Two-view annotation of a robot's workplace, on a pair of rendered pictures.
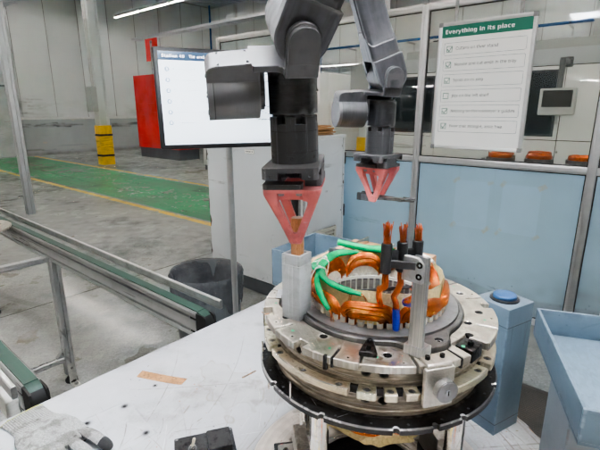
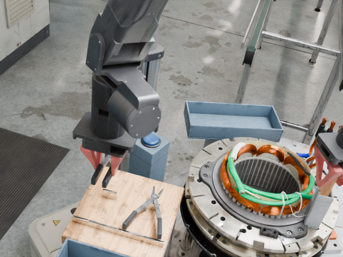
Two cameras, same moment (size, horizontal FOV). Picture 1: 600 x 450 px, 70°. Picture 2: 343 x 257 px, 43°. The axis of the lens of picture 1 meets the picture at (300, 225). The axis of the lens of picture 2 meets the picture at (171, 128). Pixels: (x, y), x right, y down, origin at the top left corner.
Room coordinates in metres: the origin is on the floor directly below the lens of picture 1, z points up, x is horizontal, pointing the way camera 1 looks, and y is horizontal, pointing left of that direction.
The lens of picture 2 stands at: (1.08, 0.38, 1.74)
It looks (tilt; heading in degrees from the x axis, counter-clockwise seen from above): 39 degrees down; 241
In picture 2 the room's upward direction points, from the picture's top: 10 degrees clockwise
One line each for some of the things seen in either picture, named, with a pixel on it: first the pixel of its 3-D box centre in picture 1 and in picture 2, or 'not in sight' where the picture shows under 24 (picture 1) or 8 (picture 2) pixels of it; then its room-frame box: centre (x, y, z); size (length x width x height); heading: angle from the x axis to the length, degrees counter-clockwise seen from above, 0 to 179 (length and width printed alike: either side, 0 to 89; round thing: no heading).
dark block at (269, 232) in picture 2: not in sight; (269, 232); (0.63, 0.00, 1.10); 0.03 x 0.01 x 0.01; 146
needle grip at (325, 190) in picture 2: (297, 239); (327, 185); (0.53, 0.00, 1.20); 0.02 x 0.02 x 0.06
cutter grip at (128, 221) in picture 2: not in sight; (129, 220); (0.87, -0.11, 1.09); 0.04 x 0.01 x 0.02; 38
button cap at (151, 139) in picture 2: (504, 295); (150, 139); (0.72, -0.37, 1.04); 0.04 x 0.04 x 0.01
